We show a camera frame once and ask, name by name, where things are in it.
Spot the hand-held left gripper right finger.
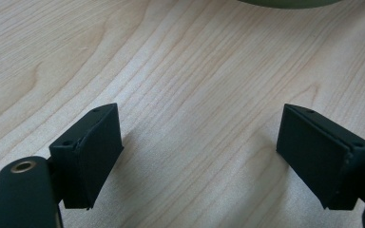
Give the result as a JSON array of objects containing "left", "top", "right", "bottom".
[{"left": 276, "top": 103, "right": 365, "bottom": 211}]

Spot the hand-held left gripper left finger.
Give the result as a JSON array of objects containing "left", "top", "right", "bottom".
[{"left": 48, "top": 103, "right": 125, "bottom": 211}]

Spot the green ribbed bin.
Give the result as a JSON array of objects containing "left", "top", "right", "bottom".
[{"left": 237, "top": 0, "right": 343, "bottom": 10}]

